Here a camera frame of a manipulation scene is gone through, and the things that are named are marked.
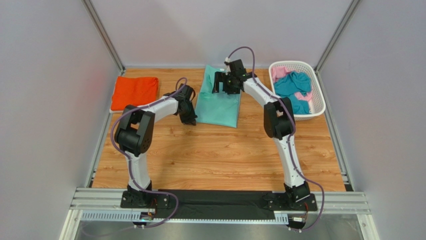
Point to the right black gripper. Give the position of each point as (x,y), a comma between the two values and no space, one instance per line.
(225,81)

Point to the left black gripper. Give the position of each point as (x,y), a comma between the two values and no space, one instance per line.
(191,119)

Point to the mint green t-shirt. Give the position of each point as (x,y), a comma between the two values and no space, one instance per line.
(216,108)

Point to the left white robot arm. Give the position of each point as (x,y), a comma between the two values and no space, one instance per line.
(134,135)

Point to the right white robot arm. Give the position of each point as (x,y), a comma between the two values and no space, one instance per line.
(278,121)

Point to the pink t-shirt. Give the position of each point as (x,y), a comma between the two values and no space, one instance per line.
(279,71)

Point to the folded orange t-shirt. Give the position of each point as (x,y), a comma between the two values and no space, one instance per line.
(133,91)

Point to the teal blue t-shirt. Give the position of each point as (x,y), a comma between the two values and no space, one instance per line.
(299,107)

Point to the white plastic laundry basket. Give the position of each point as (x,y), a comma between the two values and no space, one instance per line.
(317,104)

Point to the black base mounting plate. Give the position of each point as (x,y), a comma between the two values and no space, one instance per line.
(224,205)

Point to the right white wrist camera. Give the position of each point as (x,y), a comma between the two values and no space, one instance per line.
(227,62)

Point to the left aluminium corner post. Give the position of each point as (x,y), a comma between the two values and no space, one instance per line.
(92,12)

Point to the aluminium corner post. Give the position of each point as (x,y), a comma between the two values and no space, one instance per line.
(92,12)
(345,20)

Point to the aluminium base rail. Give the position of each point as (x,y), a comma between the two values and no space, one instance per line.
(103,204)

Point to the right aluminium corner post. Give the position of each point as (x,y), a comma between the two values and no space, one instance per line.
(345,20)

